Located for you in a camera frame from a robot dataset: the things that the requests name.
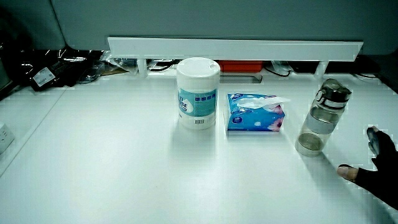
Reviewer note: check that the person's right hand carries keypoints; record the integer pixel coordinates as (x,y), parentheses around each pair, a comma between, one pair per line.
(383,174)

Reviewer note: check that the clear bottle with grey lid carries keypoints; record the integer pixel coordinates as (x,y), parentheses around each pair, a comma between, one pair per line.
(323,121)

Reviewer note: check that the blue tissue pack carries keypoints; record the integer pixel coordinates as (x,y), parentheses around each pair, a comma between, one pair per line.
(253,116)

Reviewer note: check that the orange box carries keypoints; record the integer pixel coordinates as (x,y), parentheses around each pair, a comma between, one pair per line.
(241,66)

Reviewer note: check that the white desk shelf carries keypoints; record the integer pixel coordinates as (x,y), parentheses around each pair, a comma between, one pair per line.
(233,49)

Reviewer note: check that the white wet wipes canister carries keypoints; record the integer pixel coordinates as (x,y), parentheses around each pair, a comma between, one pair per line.
(197,93)

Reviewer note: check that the clear plastic bag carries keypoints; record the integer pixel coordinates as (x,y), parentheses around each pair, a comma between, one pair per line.
(119,63)

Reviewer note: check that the black plastic bag with label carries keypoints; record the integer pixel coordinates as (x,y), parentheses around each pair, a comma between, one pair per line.
(54,73)

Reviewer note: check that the white power strip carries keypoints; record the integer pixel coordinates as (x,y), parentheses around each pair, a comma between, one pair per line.
(4,137)

